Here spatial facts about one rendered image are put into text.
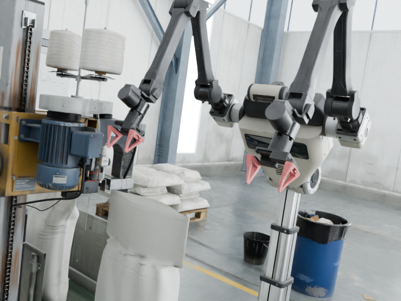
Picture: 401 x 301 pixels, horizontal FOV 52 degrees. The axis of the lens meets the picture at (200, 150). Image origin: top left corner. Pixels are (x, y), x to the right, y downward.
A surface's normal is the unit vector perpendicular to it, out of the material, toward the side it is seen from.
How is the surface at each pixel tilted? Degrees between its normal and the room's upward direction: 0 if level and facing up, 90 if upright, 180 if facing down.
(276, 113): 61
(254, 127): 40
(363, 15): 90
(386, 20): 90
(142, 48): 90
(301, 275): 93
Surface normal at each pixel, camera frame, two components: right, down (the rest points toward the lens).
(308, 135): -0.29, -0.76
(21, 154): 0.77, 0.17
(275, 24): -0.62, 0.00
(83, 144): -0.25, 0.07
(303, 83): -0.53, -0.37
